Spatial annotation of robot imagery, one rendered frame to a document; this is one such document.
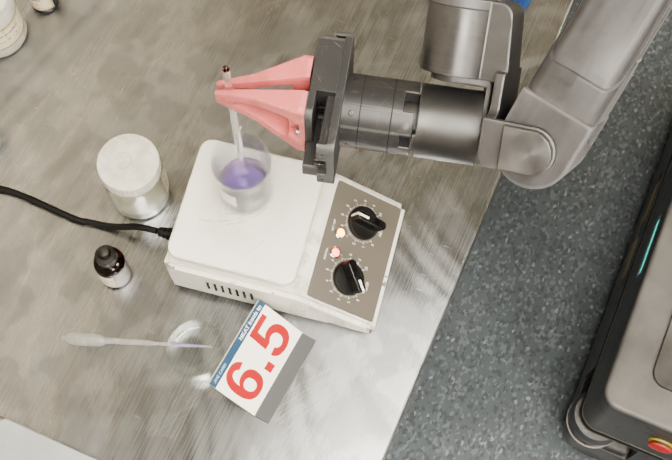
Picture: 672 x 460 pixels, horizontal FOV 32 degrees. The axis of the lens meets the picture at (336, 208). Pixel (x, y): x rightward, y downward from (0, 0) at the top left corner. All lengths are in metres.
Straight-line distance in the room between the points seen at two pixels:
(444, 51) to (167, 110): 0.43
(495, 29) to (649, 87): 1.28
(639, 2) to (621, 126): 1.25
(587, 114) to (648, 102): 1.27
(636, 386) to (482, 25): 0.79
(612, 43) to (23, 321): 0.62
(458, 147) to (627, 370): 0.73
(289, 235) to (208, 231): 0.07
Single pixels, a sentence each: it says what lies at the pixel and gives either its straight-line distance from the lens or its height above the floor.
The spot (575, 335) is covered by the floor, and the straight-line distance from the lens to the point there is 1.92.
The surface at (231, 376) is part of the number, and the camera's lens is 1.07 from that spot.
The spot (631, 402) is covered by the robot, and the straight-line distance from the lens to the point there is 1.54.
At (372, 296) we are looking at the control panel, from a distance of 1.08.
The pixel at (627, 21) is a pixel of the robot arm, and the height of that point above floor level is 1.13.
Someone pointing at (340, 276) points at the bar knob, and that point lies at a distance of 1.07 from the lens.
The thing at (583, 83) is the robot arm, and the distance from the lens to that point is 0.83.
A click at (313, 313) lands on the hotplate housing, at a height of 0.79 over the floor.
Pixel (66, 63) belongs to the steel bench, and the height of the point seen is 0.75.
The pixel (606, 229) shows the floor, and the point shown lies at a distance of 1.99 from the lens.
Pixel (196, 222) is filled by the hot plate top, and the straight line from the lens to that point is 1.06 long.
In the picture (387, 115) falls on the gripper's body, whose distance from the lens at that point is 0.86.
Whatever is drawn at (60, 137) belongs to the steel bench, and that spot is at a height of 0.75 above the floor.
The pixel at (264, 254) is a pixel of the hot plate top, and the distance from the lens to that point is 1.04.
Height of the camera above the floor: 1.82
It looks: 69 degrees down
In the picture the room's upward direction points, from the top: 1 degrees clockwise
